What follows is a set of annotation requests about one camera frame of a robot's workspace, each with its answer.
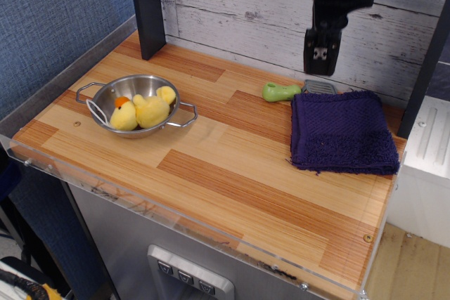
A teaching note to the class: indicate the purple terry cloth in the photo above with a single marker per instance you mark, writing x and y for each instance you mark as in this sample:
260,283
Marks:
342,133

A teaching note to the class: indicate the yellow plush duck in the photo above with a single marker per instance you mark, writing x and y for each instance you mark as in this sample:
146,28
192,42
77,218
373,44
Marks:
143,112

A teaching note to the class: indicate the white ridged side unit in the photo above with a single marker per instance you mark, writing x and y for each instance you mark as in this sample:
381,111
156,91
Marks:
420,201

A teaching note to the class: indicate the clear acrylic table guard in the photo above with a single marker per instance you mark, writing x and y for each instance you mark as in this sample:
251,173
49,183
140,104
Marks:
233,225

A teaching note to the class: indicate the silver button control panel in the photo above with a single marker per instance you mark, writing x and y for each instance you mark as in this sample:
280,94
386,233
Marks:
171,272

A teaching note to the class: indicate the stainless cabinet front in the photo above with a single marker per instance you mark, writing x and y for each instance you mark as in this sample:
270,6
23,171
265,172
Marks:
122,235

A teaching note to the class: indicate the yellow black bag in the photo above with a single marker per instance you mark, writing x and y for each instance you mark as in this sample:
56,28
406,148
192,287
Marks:
21,281

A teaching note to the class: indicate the green handled toy spatula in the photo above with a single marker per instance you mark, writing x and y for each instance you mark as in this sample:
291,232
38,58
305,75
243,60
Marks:
272,92

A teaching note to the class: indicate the dark right upright post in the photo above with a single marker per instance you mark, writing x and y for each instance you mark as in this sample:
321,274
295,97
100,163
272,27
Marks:
426,72

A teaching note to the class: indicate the dark upright post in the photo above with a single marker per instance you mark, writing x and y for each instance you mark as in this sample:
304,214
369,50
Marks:
426,72
150,25

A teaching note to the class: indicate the dark left upright post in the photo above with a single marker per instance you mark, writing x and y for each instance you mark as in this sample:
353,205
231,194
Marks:
150,25

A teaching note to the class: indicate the steel bowl with handles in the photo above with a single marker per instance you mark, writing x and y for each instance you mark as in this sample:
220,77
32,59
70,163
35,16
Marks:
100,100

